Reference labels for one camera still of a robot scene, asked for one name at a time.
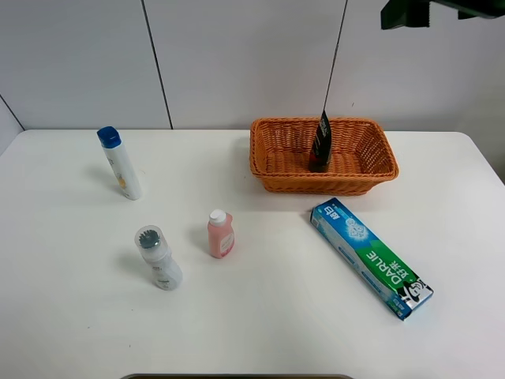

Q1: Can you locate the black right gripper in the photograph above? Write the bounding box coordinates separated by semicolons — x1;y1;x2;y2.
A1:
380;0;505;30

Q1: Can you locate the black squeeze tube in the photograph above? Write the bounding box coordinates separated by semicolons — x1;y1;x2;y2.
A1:
309;111;332;173

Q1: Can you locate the orange wicker basket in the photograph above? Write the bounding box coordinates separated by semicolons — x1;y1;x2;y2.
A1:
249;116;399;196

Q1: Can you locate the green blue toothpaste box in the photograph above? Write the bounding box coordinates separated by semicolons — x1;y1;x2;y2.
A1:
310;197;433;321

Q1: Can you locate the pink bottle white cap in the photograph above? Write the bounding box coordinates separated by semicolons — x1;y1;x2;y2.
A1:
208;209;235;259

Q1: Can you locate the white bottle blue cap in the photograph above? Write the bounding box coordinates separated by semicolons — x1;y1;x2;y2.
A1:
96;126;142;201

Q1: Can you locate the white bottle clear brush cap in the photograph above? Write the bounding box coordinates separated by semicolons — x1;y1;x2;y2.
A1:
134;225;183;291

